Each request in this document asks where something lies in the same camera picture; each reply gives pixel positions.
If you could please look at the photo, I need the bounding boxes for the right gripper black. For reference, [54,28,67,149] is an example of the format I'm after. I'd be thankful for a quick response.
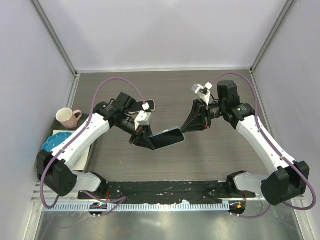
[181,98,227,133]

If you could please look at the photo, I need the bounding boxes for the clear phone case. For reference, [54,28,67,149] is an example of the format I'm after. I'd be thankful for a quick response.
[148,127,185,150]

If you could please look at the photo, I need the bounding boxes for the black smartphone gold edge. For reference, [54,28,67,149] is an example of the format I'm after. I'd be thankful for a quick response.
[128,99,156,114]

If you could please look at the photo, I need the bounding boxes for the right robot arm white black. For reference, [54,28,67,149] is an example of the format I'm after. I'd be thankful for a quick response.
[182,80,310,206]

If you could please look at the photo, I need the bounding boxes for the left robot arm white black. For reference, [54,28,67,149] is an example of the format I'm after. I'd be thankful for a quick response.
[36,92,155,200]

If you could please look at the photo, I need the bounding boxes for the white square plate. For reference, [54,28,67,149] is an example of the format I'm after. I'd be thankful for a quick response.
[52,130,91,172]

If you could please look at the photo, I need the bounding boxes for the pink mug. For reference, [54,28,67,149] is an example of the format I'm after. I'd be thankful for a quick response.
[55,107,83,129]

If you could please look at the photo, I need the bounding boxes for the blue dotted plate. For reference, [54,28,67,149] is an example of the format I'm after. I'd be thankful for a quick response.
[41,131,73,152]

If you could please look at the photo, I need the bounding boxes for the dark green tray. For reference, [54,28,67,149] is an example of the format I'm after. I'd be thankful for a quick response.
[43,113,98,173]

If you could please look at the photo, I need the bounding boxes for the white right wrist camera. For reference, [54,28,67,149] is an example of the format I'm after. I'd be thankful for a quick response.
[191,82,213,106]

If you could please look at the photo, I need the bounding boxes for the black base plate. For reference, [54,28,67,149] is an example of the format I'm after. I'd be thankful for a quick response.
[77,180,263,203]

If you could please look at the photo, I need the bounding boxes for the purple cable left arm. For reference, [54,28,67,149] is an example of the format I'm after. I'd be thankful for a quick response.
[39,76,151,217]

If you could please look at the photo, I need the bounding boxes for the slotted cable duct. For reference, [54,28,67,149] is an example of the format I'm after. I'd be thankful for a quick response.
[43,200,230,212]

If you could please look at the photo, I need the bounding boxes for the aluminium front rail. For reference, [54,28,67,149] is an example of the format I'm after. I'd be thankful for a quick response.
[31,179,305,202]

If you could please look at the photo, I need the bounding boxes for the right aluminium corner post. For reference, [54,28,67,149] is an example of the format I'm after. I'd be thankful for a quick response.
[250,0,297,74]

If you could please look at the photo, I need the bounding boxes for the aluminium corner post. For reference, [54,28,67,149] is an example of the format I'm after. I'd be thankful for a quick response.
[30,0,77,77]
[250,0,297,74]

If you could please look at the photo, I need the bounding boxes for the left aluminium corner post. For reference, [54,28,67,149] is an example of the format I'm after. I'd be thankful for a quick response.
[30,0,77,77]

